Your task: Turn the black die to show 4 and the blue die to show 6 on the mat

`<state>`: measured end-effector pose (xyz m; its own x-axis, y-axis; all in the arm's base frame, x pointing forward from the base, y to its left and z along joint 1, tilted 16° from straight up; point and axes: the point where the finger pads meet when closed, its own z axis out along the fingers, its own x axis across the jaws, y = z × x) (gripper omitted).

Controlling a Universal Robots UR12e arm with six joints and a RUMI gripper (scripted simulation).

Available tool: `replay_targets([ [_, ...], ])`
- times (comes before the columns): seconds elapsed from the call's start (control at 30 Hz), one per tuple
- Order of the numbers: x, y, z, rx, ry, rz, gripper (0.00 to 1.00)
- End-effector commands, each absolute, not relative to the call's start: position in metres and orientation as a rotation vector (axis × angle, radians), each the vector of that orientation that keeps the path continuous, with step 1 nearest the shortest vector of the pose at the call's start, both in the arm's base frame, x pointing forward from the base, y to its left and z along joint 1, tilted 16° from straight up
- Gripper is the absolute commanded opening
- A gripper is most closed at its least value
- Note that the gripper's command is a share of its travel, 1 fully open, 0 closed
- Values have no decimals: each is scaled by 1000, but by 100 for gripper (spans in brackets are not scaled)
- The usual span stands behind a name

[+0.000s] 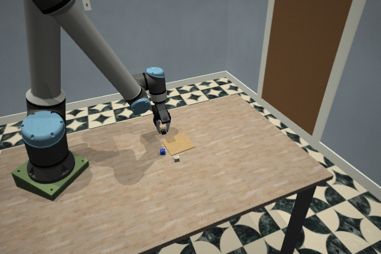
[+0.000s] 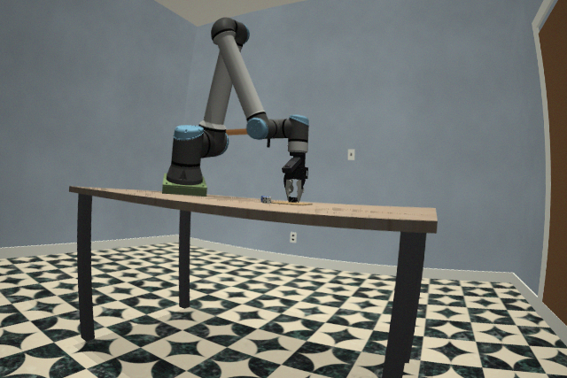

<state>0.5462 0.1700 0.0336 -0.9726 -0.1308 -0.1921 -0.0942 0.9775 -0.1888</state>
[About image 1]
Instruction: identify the tan square mat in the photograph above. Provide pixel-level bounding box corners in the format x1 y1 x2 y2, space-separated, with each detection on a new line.
162 133 195 156

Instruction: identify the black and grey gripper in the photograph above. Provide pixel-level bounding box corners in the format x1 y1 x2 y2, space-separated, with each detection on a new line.
152 100 171 134

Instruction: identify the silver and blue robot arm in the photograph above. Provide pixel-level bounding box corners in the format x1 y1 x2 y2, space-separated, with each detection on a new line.
21 0 167 184

